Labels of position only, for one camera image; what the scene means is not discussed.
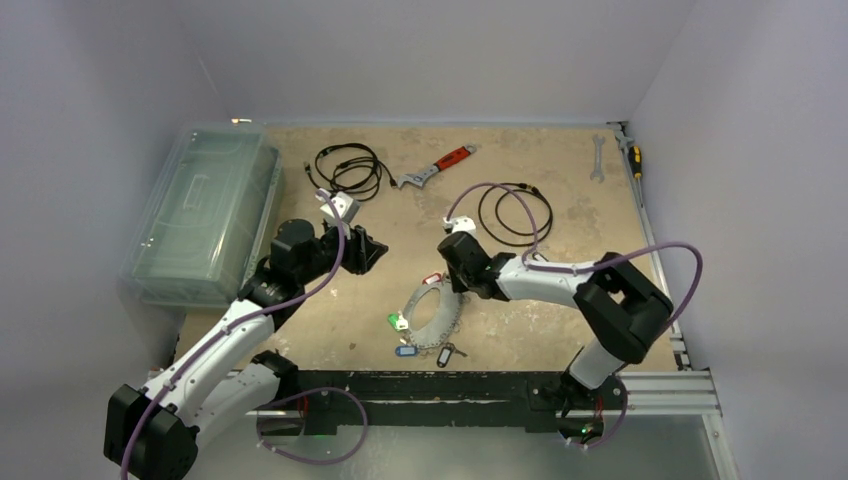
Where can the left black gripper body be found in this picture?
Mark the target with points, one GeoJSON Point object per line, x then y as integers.
{"type": "Point", "coordinates": [327, 252]}

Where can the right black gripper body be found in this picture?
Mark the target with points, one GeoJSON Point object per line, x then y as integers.
{"type": "Point", "coordinates": [456, 253]}

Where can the large metal key ring plate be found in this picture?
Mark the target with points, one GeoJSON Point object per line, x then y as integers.
{"type": "Point", "coordinates": [444, 321]}

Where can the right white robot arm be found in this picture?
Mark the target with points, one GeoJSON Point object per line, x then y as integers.
{"type": "Point", "coordinates": [625, 310]}

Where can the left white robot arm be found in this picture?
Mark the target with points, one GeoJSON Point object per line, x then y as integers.
{"type": "Point", "coordinates": [157, 431]}

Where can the red key tag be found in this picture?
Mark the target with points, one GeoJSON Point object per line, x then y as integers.
{"type": "Point", "coordinates": [434, 278]}

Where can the green key tag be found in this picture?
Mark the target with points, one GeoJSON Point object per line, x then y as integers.
{"type": "Point", "coordinates": [398, 321]}

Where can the black key tag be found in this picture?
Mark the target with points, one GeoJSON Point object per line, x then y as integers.
{"type": "Point", "coordinates": [446, 353]}

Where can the blue key tag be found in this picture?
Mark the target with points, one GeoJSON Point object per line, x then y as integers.
{"type": "Point", "coordinates": [406, 351]}

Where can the clear plastic storage box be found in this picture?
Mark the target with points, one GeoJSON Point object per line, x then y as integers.
{"type": "Point", "coordinates": [206, 218]}

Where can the silver open-end wrench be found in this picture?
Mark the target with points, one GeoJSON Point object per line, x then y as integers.
{"type": "Point", "coordinates": [597, 173]}

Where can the yellow black screwdriver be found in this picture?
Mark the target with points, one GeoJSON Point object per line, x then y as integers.
{"type": "Point", "coordinates": [632, 153]}

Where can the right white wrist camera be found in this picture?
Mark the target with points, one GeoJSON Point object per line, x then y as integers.
{"type": "Point", "coordinates": [459, 224]}

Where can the red handled adjustable wrench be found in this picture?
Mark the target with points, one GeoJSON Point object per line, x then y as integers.
{"type": "Point", "coordinates": [420, 178]}

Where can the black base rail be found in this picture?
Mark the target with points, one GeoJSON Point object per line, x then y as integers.
{"type": "Point", "coordinates": [534, 401]}

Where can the aluminium frame rail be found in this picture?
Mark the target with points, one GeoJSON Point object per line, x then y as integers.
{"type": "Point", "coordinates": [683, 391]}

